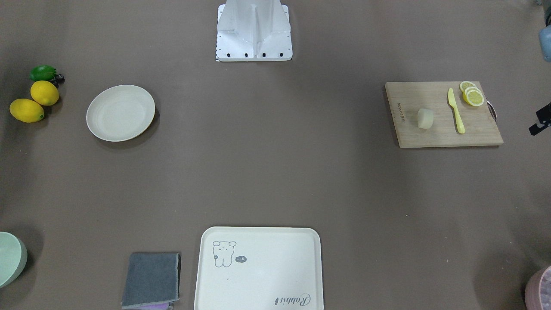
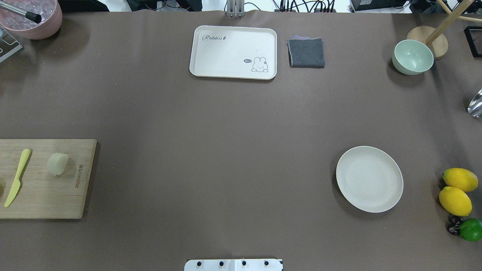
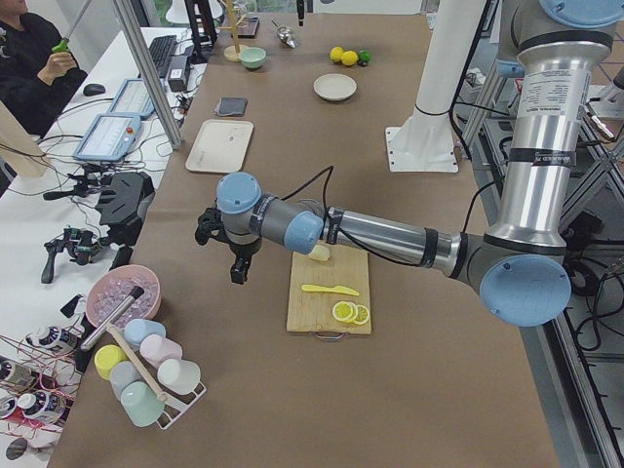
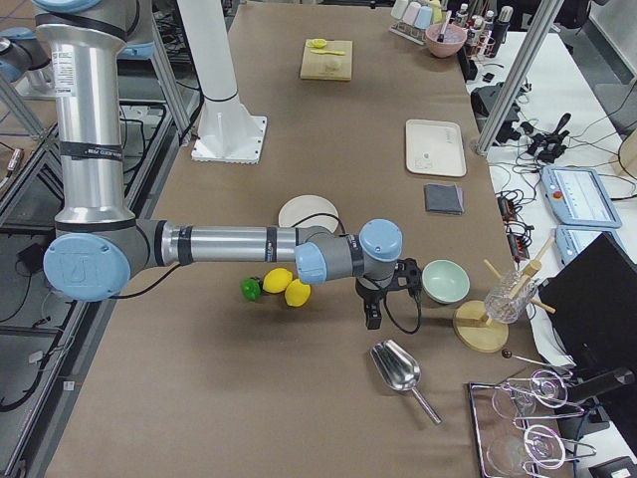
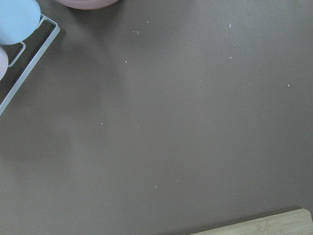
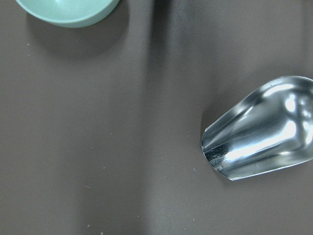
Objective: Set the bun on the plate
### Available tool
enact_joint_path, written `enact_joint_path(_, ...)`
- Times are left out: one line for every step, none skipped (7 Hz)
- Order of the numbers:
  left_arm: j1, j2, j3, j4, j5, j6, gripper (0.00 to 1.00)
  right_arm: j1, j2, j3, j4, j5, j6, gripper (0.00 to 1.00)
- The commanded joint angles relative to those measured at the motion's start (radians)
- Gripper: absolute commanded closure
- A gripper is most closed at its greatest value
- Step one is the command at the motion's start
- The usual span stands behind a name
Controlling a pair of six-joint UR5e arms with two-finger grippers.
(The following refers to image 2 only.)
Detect yellow lemon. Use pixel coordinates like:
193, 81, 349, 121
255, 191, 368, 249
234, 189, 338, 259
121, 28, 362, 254
442, 167, 479, 192
439, 186, 472, 216

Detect grey folded cloth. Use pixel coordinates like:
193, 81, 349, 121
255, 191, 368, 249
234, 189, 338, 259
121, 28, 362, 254
287, 36, 325, 69

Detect metal ice scoop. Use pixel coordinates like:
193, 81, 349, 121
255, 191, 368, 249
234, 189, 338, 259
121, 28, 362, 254
467, 88, 482, 118

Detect wooden mug stand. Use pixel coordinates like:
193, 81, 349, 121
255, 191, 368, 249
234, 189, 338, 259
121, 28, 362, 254
406, 0, 481, 60

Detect pink ice bowl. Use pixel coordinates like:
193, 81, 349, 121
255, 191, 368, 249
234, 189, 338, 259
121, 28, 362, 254
0, 0, 63, 40

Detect cream rabbit tray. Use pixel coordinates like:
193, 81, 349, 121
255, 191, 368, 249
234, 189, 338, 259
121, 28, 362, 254
189, 25, 278, 80

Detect white cup rack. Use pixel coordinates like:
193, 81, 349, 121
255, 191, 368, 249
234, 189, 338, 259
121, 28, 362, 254
0, 27, 23, 63

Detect wooden cutting board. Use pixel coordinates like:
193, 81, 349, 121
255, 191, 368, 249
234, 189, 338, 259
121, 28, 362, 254
0, 139, 98, 219

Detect yellow plastic knife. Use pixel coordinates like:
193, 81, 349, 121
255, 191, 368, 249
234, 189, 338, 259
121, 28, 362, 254
4, 149, 31, 208

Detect metal scoop black handle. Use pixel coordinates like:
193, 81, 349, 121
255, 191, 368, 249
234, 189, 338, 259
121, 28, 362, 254
0, 0, 42, 24

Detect aluminium frame post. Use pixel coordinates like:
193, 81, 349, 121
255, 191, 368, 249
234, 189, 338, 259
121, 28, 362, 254
226, 0, 246, 18

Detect black picture frame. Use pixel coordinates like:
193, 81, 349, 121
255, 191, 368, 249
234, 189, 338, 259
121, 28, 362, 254
464, 26, 482, 57

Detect dark cherries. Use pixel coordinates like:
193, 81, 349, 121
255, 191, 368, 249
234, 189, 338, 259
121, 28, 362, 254
447, 215, 464, 236

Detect green bowl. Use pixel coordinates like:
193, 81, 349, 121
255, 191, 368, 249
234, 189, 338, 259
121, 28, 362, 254
391, 39, 434, 75

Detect lower yellow lemon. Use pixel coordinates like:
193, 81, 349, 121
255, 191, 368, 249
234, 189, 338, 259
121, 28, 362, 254
439, 186, 472, 216

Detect green lime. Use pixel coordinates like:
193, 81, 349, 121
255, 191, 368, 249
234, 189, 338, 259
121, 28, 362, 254
460, 218, 482, 242

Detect upper yellow lemon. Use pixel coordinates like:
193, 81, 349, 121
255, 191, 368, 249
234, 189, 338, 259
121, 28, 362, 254
442, 167, 479, 192

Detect white steamed bun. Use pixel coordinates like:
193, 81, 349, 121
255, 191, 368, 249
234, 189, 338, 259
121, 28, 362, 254
47, 152, 69, 175

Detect cream round plate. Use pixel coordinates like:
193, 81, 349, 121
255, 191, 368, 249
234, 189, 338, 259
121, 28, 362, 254
336, 146, 404, 213

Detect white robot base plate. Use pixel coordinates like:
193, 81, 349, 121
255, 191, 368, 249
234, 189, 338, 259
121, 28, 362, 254
184, 258, 284, 271

